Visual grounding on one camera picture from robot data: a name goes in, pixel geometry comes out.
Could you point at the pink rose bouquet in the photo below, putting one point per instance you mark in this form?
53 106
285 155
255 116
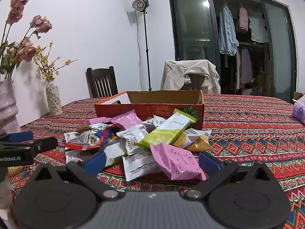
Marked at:
26 50

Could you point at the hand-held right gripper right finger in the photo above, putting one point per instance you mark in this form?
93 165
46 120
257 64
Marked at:
209 164

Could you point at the studio light on stand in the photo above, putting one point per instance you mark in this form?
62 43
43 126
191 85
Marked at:
139 4

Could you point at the pink snack packet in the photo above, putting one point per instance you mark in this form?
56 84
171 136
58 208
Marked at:
128 121
176 162
99 120

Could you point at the pale pink long garment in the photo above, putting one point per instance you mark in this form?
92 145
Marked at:
245 66

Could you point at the beige jacket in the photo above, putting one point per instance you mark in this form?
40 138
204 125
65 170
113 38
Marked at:
176 74

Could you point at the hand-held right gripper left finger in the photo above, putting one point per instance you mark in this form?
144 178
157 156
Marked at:
95 162

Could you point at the light blue hanging shirt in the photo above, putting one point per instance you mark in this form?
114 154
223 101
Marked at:
227 33

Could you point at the yellow flower branches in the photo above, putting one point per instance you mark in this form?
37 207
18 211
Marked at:
47 75

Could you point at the pink hanging garment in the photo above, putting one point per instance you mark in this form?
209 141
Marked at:
243 19

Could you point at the orange cardboard box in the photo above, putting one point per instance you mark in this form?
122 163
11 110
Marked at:
152 107

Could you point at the brown wooden chair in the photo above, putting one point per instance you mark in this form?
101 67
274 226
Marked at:
195 83

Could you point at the pile of mixed snack packets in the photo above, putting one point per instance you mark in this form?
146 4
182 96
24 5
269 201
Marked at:
133 138

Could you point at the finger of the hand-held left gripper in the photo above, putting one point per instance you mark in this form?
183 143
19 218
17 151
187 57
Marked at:
21 136
43 144

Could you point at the red white snack packet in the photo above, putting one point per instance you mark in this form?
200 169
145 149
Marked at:
81 138

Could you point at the white hanging top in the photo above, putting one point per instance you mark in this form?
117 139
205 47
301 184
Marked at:
258 31

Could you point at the pink glitter vase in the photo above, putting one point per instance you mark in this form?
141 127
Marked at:
8 107

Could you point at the brown cardboard carton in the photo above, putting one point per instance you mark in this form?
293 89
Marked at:
297 96

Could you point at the black framed glass sliding door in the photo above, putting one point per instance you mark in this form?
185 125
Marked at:
190 28

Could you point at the floral ceramic vase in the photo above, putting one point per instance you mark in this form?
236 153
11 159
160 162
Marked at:
53 97

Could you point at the dark wooden chair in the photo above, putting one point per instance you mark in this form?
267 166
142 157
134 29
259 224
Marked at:
100 71

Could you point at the purple tissue pack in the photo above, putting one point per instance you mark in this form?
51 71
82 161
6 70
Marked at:
300 112

